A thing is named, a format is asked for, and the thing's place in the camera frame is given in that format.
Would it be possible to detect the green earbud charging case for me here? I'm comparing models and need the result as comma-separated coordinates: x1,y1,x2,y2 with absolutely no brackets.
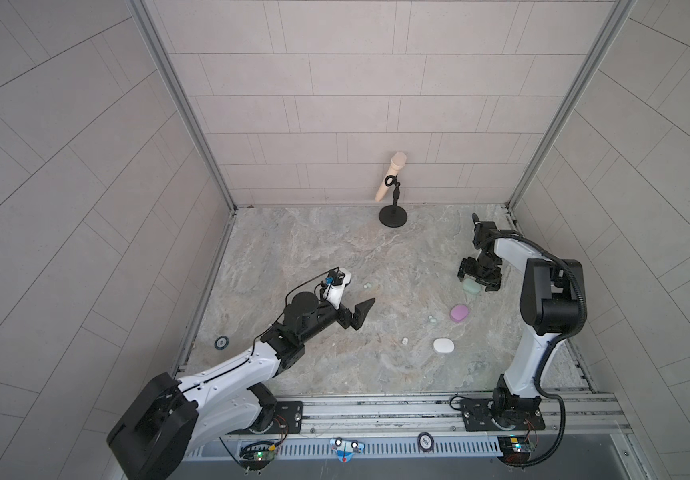
462,278,482,295

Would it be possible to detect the purple earbud charging case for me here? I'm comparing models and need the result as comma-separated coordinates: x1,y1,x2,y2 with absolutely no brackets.
449,304,470,323

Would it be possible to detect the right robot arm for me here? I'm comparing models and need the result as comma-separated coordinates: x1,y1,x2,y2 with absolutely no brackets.
450,215,588,431

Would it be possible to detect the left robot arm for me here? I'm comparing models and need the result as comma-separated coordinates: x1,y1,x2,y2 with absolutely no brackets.
107,292,375,479

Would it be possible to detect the white earbud charging case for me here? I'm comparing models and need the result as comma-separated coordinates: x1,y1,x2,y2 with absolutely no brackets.
432,338,455,354

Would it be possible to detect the black microphone stand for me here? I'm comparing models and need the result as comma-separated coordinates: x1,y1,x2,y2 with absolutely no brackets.
378,178,408,228

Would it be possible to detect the beige microphone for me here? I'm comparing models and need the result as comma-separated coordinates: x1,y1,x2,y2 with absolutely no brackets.
374,152,407,202

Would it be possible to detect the left green circuit board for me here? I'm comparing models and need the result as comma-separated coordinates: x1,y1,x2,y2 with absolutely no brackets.
239,441,279,471

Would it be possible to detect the green circuit board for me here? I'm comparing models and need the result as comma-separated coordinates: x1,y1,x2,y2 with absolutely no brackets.
239,441,279,471
497,436,532,465

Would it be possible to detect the right green circuit board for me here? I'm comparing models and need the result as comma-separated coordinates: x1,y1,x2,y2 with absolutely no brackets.
497,436,532,465

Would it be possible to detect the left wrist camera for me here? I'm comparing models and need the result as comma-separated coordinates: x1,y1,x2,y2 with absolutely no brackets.
319,267,352,310

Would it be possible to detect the blue ring sticker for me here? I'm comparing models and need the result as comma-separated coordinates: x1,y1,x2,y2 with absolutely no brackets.
214,336,229,350

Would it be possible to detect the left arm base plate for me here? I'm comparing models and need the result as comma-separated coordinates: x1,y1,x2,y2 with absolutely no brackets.
230,401,304,435

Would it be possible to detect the blue white stereo camera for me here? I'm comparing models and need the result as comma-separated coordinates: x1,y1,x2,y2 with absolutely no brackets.
330,437,365,463

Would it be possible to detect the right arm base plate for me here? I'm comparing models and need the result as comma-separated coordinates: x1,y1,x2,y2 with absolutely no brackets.
456,397,545,432

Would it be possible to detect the aluminium rail frame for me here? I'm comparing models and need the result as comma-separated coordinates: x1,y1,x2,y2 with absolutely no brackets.
186,390,632,451

